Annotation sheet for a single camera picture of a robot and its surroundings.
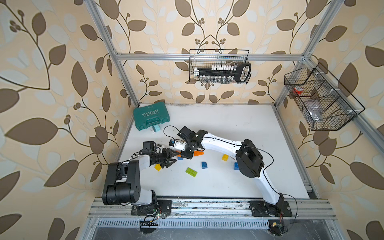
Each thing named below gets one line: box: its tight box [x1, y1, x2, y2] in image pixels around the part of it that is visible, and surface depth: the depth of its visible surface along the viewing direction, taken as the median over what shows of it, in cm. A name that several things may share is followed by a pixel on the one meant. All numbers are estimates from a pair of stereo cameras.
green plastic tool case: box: [133, 101, 170, 131], surface depth 110 cm
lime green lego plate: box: [185, 167, 198, 178], surface depth 88 cm
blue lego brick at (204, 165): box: [201, 161, 208, 169], surface depth 90 cm
